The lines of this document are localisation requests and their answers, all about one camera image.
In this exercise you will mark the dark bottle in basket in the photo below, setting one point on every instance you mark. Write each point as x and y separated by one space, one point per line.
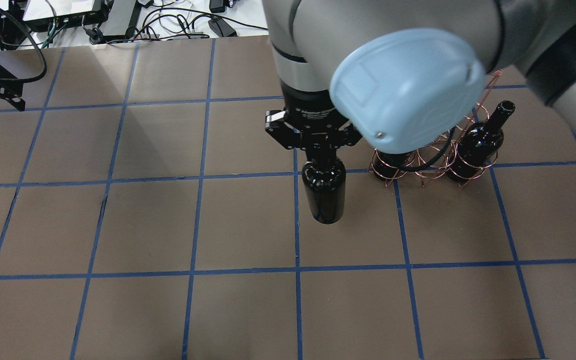
479 142
388 166

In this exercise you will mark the dark bottle in basket front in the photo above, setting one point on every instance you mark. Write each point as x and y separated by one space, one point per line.
388 166

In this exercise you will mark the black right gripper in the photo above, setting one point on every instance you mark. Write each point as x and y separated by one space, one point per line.
307 111

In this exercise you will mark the black power adapter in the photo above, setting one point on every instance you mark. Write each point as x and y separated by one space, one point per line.
221 28

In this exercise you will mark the copper wire wine basket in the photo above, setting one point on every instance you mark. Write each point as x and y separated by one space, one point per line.
433 160

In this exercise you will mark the dark bottle in basket rear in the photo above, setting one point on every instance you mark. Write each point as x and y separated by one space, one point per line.
479 142

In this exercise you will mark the dark wine bottle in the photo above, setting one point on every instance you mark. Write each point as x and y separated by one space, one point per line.
325 186

